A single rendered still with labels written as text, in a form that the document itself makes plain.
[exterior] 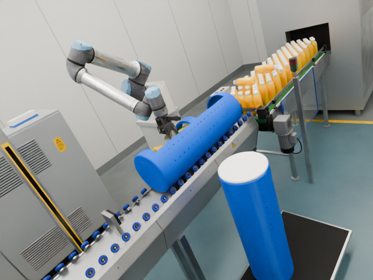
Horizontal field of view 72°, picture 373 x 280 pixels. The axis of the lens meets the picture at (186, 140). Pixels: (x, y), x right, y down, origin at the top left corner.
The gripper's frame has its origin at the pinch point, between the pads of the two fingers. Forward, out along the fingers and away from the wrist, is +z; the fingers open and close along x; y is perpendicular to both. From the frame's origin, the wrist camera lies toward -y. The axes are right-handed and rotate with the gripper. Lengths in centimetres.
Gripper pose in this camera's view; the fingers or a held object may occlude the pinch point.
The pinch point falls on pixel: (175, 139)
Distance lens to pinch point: 169.6
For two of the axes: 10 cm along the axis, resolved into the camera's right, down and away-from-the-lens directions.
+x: 7.1, 0.7, -7.0
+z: 3.3, 8.4, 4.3
